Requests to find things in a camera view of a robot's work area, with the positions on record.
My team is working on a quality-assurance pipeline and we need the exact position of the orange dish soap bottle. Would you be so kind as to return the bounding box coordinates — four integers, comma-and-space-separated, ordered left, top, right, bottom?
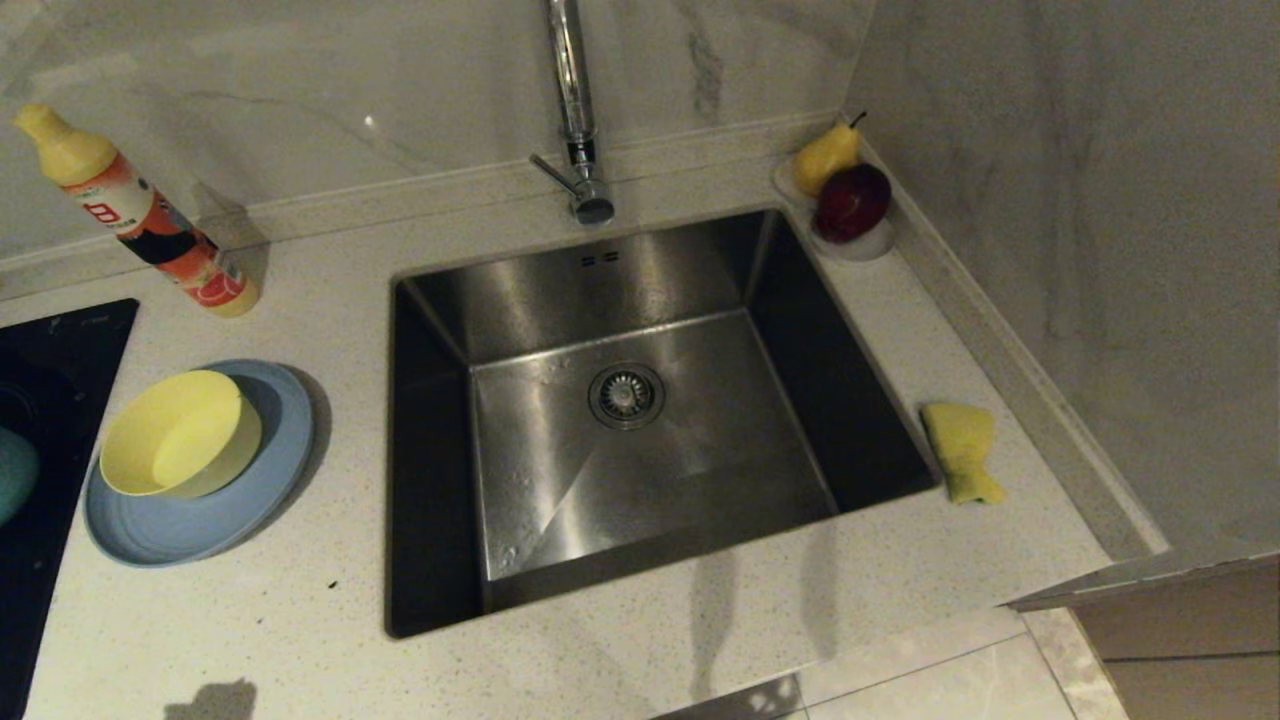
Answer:
12, 103, 262, 319

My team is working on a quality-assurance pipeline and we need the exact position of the metal sink drain strainer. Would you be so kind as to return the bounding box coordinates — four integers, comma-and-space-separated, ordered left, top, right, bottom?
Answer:
587, 361, 667, 431

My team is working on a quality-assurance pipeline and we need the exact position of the stainless steel sink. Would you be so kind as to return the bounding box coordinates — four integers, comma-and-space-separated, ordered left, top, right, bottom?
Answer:
384, 205, 944, 641

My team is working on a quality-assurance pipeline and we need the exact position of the yellow green sponge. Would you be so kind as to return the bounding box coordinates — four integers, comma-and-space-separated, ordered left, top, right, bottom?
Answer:
919, 401, 1008, 506

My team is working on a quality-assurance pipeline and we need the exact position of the small white fruit dish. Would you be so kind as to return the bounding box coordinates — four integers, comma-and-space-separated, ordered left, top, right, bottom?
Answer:
772, 152, 898, 263

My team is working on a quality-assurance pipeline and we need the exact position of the chrome faucet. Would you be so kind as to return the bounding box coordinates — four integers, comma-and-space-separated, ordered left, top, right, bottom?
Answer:
528, 0, 617, 226

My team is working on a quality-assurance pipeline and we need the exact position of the dark red apple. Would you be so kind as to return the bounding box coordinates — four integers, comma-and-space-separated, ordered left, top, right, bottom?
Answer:
814, 163, 894, 244

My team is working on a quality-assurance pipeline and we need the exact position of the yellow pear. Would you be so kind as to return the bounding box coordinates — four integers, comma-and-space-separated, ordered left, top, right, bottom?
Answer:
793, 111, 869, 198

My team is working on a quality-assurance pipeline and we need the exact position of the blue round plate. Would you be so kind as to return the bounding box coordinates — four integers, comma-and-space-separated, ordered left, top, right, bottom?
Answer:
83, 359, 316, 569

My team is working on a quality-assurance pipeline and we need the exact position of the yellow plastic bowl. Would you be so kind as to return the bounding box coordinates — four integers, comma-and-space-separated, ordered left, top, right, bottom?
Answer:
99, 370, 264, 500

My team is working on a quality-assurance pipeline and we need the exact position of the black induction cooktop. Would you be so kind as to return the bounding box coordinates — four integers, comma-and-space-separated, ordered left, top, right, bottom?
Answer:
0, 297, 140, 720

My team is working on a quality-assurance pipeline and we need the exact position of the teal bowl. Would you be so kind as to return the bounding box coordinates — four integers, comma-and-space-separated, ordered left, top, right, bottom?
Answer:
0, 427, 42, 528

